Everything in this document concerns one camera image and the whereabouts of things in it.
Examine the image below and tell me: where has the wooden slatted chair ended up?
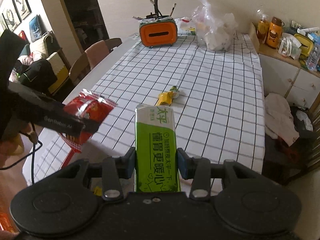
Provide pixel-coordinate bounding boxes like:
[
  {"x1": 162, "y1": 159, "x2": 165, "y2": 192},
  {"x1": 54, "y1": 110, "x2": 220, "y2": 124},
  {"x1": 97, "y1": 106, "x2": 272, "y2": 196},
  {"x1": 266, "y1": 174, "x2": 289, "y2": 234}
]
[{"x1": 261, "y1": 100, "x2": 320, "y2": 187}]

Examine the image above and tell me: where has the white crumpled cloth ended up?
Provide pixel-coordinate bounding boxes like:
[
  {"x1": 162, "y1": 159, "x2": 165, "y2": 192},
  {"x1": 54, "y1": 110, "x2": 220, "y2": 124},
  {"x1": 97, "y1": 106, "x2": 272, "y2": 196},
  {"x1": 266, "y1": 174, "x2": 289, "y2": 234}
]
[{"x1": 264, "y1": 93, "x2": 300, "y2": 145}]

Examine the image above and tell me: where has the clear plastic bag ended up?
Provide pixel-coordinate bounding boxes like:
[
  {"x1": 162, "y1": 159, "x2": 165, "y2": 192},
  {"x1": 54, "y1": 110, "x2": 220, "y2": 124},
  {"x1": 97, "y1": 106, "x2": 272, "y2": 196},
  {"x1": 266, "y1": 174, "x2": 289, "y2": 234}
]
[{"x1": 191, "y1": 0, "x2": 239, "y2": 52}]

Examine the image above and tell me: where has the white checked tablecloth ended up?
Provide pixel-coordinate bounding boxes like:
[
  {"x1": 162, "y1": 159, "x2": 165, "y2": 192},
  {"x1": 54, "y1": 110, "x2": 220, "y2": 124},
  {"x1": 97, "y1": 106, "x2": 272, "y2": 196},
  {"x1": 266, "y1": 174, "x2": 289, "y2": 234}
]
[{"x1": 22, "y1": 29, "x2": 265, "y2": 195}]

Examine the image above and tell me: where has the orange thermos bottle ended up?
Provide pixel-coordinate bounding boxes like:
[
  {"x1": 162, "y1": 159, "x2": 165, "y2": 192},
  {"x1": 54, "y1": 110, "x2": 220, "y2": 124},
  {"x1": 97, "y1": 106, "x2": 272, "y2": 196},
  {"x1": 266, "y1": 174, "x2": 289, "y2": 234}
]
[{"x1": 266, "y1": 17, "x2": 285, "y2": 50}]

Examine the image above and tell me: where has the yellow box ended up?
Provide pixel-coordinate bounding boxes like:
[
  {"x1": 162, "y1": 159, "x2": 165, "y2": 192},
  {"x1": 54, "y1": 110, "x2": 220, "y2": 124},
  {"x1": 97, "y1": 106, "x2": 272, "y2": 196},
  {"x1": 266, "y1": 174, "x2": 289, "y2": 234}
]
[{"x1": 294, "y1": 33, "x2": 314, "y2": 60}]

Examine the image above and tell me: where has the sofa with yellow blanket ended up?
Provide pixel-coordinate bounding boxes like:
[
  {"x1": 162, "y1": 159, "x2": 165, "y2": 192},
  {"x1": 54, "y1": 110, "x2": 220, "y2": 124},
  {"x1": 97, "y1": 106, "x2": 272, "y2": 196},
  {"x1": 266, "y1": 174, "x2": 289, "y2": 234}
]
[{"x1": 10, "y1": 30, "x2": 72, "y2": 96}]

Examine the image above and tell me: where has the black jacket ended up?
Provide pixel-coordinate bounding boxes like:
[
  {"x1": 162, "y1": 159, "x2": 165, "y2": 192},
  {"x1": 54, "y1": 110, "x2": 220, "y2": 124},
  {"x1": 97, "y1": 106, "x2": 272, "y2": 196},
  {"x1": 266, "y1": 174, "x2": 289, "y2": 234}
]
[{"x1": 19, "y1": 59, "x2": 58, "y2": 93}]

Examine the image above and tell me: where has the white cabinet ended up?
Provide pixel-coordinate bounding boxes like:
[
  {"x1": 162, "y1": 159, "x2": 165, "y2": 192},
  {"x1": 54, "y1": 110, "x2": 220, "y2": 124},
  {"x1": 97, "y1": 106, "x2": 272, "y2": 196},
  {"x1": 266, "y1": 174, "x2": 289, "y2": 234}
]
[{"x1": 257, "y1": 52, "x2": 320, "y2": 111}]

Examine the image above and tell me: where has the red snack bag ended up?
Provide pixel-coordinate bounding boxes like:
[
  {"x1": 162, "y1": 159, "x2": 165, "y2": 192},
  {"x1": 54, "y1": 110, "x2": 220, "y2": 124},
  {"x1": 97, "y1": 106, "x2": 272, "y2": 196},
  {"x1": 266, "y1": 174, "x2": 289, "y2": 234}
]
[{"x1": 59, "y1": 89, "x2": 118, "y2": 153}]

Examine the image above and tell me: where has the chair with pink cover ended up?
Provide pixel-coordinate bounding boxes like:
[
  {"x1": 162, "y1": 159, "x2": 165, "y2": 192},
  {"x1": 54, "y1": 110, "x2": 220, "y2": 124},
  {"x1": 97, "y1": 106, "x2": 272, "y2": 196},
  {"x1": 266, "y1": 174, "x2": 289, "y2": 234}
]
[{"x1": 84, "y1": 40, "x2": 111, "y2": 71}]

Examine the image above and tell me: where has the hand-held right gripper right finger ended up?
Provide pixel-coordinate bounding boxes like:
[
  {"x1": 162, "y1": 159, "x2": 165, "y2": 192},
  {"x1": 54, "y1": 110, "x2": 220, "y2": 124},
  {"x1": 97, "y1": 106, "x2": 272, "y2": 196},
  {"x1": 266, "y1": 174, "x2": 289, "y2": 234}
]
[{"x1": 176, "y1": 148, "x2": 260, "y2": 201}]

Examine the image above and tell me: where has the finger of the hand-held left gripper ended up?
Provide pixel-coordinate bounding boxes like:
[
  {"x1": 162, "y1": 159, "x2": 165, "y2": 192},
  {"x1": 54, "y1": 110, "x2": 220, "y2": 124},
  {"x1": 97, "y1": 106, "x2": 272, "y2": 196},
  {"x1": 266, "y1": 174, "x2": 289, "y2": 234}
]
[{"x1": 75, "y1": 116, "x2": 100, "y2": 133}]

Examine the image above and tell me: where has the blue wall picture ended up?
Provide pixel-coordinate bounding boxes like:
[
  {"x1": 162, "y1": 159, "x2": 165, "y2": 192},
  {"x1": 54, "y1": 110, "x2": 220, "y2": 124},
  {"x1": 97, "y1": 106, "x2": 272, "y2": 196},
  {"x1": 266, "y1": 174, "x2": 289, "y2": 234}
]
[{"x1": 29, "y1": 15, "x2": 42, "y2": 43}]

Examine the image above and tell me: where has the green cracker packet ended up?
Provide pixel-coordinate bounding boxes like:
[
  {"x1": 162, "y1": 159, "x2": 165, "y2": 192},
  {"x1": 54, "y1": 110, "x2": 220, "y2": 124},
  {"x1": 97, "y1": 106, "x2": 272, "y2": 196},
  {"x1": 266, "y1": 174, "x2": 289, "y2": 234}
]
[{"x1": 134, "y1": 104, "x2": 181, "y2": 193}]

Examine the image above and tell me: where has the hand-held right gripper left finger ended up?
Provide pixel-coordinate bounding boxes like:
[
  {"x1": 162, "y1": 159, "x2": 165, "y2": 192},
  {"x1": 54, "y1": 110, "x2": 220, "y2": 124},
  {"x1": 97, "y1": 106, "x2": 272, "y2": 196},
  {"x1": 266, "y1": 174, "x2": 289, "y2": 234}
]
[{"x1": 61, "y1": 147, "x2": 137, "y2": 202}]

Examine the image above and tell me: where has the yellow soap bottle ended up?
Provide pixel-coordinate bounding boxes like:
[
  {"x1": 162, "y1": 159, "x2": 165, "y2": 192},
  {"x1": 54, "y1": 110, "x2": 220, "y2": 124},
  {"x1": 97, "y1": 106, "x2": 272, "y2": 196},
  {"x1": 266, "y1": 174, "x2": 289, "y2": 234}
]
[{"x1": 257, "y1": 9, "x2": 270, "y2": 44}]

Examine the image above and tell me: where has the clear water bottle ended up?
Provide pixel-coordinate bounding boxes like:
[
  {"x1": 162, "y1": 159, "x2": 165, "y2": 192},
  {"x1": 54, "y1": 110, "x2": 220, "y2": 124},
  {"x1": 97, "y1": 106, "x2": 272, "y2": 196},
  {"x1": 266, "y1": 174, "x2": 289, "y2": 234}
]
[{"x1": 306, "y1": 42, "x2": 320, "y2": 72}]

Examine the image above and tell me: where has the orange tissue box organizer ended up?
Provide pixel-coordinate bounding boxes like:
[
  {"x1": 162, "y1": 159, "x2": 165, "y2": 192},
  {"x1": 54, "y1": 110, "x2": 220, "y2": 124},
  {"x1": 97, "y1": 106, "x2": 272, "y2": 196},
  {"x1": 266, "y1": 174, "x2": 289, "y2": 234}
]
[{"x1": 139, "y1": 15, "x2": 178, "y2": 48}]

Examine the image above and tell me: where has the framed wall picture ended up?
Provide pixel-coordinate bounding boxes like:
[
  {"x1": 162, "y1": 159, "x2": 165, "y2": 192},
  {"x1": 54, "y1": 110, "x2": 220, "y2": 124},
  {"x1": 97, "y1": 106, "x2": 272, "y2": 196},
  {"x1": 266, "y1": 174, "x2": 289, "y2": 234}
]
[{"x1": 11, "y1": 0, "x2": 32, "y2": 22}]

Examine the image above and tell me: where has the yellow foil snack packet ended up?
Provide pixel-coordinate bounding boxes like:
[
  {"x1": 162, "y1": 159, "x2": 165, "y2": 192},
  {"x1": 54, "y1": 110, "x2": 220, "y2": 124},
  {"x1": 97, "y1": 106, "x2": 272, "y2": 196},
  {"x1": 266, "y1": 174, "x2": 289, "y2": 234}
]
[{"x1": 155, "y1": 91, "x2": 175, "y2": 107}]

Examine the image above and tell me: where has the brown wooden chair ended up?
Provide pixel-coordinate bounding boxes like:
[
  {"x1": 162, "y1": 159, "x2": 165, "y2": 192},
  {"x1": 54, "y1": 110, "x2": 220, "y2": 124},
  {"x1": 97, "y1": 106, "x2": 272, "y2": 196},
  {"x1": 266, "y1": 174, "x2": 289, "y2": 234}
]
[{"x1": 69, "y1": 52, "x2": 91, "y2": 86}]

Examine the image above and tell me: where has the white wipes packet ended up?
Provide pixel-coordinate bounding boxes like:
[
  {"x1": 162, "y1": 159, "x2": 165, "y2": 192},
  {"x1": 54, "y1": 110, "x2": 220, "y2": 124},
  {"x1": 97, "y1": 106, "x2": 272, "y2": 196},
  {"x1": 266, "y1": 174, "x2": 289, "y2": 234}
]
[{"x1": 175, "y1": 17, "x2": 198, "y2": 35}]

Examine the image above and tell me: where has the black cable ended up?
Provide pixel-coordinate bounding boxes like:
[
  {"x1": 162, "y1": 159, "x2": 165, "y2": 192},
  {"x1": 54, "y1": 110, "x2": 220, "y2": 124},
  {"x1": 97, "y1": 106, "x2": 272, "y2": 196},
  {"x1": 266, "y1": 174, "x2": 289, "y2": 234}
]
[{"x1": 0, "y1": 127, "x2": 43, "y2": 187}]

